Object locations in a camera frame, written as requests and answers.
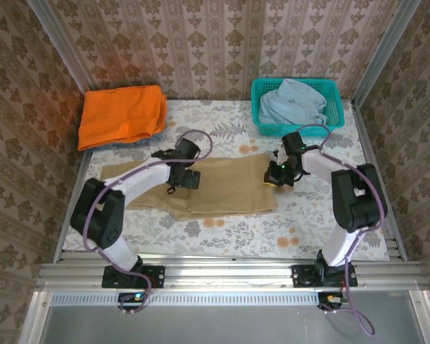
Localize grey metal panel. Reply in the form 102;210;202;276
17;290;430;344

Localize slotted grey cable duct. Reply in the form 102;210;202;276
49;292;322;305

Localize folded blue jeans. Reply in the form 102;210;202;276
109;133;165;146

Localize aluminium corner post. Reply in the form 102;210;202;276
25;0;94;93
350;0;422;107

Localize folded orange trousers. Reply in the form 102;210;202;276
77;84;168;152

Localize tan trousers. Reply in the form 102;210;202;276
100;153;279;220

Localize light blue trousers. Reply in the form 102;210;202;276
258;79;328;126

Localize small black connector board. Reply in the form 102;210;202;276
318;292;348;311
118;292;148;311

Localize teal plastic basket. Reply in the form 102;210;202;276
250;77;345;139

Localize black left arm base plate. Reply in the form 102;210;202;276
102;265;166;289

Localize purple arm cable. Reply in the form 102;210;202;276
281;123;386;337
82;129;215;316

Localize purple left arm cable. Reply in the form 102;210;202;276
82;129;215;316

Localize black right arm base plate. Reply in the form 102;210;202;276
291;264;358;289

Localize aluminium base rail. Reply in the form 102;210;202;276
35;250;427;291

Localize floral tablecloth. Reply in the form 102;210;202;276
62;99;391;262

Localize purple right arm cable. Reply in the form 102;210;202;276
281;123;386;337

